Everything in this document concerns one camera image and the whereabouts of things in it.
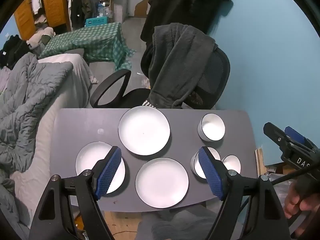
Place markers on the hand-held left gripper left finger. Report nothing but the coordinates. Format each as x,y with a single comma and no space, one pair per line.
110,172

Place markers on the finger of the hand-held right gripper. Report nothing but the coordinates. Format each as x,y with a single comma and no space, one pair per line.
275,133
295,133

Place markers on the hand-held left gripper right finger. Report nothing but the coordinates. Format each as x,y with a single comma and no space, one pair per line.
211,173

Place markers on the white plate black rim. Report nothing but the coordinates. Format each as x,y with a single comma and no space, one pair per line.
144,130
162,183
90,160

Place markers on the small white bowl black rim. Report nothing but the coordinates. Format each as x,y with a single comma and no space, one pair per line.
233,163

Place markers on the large white bowl black rim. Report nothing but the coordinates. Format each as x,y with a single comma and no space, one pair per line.
212,128

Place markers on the person's right hand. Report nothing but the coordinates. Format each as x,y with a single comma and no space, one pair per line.
292,201

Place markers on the person's grey trousers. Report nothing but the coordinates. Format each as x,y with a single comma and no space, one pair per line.
185,222

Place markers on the black mesh office chair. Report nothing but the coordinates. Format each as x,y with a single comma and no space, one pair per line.
117,90

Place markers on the white bed sheet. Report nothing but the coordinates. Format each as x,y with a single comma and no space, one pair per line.
75,72

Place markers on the grey quilt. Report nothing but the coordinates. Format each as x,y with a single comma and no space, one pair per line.
27,100

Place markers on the grey fleece robe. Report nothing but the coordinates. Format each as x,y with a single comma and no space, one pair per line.
175,62

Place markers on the green checked tablecloth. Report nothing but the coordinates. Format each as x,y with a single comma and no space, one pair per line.
92,42

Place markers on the blue plastic crate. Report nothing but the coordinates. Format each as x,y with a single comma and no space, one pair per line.
97,22

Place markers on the beige cloth bundle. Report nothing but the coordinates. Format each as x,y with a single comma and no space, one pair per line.
41,36

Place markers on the black clothes pile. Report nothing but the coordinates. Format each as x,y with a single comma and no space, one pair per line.
12,50

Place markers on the black hanging coat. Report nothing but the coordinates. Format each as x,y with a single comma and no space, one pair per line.
185,5

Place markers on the dark hanging jackets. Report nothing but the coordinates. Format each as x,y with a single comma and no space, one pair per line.
83,2

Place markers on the wooden wardrobe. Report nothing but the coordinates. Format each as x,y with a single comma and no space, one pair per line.
53,2

